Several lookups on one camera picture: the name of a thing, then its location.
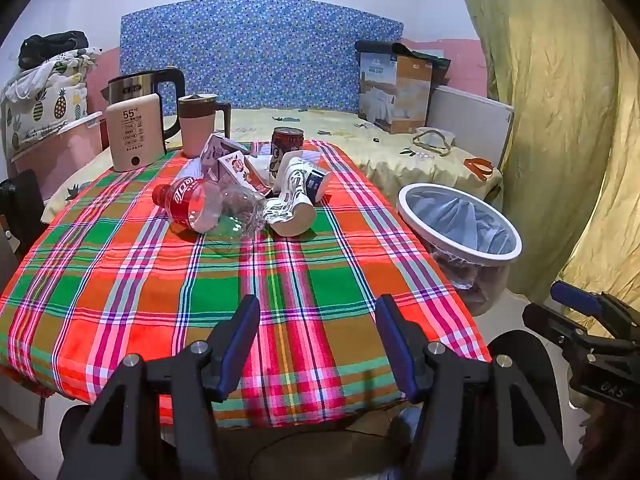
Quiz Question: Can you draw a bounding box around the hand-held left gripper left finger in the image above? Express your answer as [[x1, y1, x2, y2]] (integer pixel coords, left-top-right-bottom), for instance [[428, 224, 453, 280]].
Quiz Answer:
[[57, 294, 262, 480]]

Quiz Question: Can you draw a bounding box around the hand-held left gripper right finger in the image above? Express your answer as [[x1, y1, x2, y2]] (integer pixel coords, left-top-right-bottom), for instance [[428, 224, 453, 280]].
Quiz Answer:
[[375, 294, 576, 480]]

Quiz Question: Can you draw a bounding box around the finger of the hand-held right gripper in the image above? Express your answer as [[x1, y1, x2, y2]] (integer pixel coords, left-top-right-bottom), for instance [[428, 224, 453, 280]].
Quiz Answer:
[[550, 281, 640, 334], [522, 302, 589, 349]]

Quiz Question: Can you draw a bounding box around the white trash bin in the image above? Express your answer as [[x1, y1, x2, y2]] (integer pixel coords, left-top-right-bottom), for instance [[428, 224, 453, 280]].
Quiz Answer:
[[396, 183, 523, 317]]

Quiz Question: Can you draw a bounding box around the red cartoon drink can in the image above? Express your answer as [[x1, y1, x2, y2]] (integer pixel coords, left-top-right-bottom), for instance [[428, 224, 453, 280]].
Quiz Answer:
[[270, 127, 306, 183]]

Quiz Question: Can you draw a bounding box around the plaid tablecloth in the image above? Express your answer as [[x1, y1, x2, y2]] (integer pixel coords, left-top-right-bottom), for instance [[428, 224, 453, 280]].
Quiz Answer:
[[0, 140, 493, 431]]

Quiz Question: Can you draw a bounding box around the clear plastic bin liner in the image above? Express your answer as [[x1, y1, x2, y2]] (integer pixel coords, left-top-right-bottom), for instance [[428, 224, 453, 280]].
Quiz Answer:
[[407, 192, 518, 291]]

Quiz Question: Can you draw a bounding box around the red label plastic bottle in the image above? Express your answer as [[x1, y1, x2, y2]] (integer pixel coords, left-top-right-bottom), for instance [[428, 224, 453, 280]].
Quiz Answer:
[[151, 176, 269, 242]]

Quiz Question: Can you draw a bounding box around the red white drink carton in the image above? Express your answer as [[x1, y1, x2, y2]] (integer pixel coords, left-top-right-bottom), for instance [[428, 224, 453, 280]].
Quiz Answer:
[[207, 154, 273, 196]]

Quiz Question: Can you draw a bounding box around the patterned paper cup blue band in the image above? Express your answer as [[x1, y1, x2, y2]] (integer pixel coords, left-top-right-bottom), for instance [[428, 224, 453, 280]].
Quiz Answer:
[[282, 156, 332, 204]]

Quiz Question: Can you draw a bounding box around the yellow fruit print bedsheet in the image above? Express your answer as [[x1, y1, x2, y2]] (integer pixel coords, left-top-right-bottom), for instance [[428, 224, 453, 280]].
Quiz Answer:
[[42, 107, 503, 223]]

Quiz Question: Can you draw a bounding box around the white board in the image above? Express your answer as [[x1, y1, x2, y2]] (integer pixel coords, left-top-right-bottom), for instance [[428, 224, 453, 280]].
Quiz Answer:
[[425, 85, 516, 168]]

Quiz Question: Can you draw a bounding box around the cream cup warmer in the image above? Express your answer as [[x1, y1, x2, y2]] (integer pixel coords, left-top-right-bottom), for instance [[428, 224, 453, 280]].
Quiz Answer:
[[105, 93, 168, 173]]

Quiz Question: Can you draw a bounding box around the printed cardboard quilt box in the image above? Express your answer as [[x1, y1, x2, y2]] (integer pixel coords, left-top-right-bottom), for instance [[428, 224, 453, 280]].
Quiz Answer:
[[355, 40, 451, 135]]

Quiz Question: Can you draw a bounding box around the steel electric kettle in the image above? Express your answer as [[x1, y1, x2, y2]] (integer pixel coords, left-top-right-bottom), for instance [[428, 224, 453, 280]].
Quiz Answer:
[[102, 66, 186, 150]]

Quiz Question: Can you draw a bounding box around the blue floral headboard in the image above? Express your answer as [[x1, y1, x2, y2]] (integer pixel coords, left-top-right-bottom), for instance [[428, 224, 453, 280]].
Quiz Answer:
[[120, 0, 405, 111]]

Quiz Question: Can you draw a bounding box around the pineapple print quilt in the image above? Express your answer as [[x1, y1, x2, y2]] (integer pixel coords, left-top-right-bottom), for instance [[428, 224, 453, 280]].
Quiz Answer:
[[2, 47, 103, 157]]

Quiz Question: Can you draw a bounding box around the black bag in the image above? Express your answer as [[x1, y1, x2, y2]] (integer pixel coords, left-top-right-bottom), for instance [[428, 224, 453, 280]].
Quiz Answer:
[[18, 31, 90, 71]]

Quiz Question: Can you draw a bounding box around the orange strap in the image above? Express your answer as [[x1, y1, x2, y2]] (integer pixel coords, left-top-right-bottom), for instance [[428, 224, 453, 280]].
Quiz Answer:
[[464, 157, 496, 177]]

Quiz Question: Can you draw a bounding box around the olive strap loop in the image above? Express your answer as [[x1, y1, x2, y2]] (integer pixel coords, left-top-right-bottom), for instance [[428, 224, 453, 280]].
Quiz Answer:
[[412, 130, 452, 159]]

